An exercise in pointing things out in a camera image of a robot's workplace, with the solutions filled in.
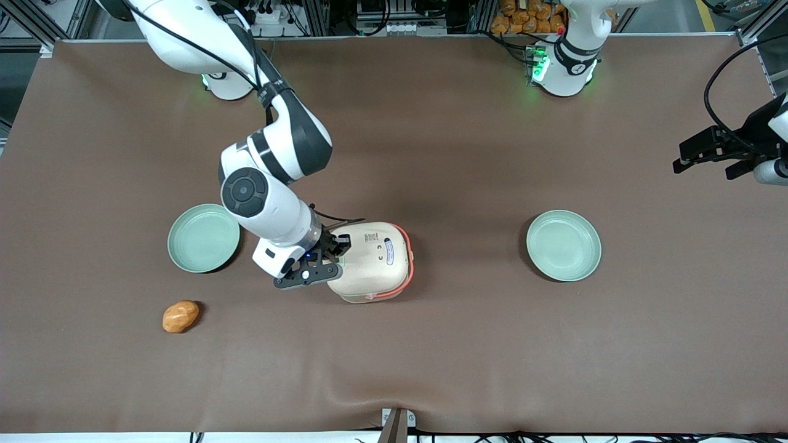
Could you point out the metal table edge clamp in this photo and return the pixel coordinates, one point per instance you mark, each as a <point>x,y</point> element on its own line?
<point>397,424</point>

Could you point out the orange-brown potato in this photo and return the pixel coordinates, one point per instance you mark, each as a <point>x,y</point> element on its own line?
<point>180,316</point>

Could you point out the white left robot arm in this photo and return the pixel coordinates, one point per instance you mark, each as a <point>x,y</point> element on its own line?
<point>563,74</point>

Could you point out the pale green round plate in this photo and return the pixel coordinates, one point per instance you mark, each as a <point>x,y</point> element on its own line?
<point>563,246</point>
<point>204,239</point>

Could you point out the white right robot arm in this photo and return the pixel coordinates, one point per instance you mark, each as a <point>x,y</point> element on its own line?
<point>277,209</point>

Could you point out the brown table cover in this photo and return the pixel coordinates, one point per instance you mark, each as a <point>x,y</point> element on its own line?
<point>462,344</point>

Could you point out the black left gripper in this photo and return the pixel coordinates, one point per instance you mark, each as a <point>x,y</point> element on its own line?
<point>752,131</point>

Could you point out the white power strip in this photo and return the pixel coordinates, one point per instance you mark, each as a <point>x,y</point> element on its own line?
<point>268,13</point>

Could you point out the pile of orange bread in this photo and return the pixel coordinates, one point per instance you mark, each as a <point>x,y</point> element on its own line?
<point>523,15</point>

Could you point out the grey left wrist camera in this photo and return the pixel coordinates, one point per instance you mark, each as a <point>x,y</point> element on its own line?
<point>772,172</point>

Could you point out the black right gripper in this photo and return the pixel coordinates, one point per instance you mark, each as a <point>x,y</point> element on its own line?
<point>330,243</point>

